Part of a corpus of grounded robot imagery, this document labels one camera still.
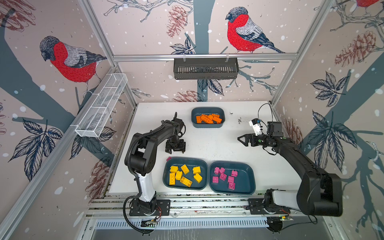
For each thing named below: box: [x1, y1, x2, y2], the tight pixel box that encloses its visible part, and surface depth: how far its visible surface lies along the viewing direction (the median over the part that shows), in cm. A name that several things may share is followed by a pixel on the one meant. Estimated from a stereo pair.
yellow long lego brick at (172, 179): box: [169, 172, 176, 186], surface depth 84 cm
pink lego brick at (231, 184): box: [227, 179, 236, 190], surface depth 81 cm
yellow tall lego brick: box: [175, 170, 183, 181], surface depth 83 cm
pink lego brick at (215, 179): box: [212, 176, 219, 183], surface depth 83 cm
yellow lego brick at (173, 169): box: [169, 165, 179, 173], surface depth 86 cm
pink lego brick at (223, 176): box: [219, 172, 227, 182], surface depth 84 cm
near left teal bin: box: [162, 158, 209, 190], surface depth 84 cm
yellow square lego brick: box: [192, 166, 201, 175], surface depth 85 cm
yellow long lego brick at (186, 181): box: [180, 176, 193, 188], surface depth 82 cm
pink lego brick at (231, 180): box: [228, 175, 235, 186], surface depth 83 cm
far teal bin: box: [191, 107, 226, 128], surface depth 111 cm
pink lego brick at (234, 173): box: [231, 170, 238, 177], surface depth 85 cm
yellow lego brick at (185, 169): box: [180, 164, 190, 175], surface depth 87 cm
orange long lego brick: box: [200, 114, 214, 124], surface depth 110 cm
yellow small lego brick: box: [193, 173, 203, 184], surface depth 83 cm
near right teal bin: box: [209, 160, 256, 195], surface depth 83 cm
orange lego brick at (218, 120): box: [213, 116, 223, 124], surface depth 109 cm
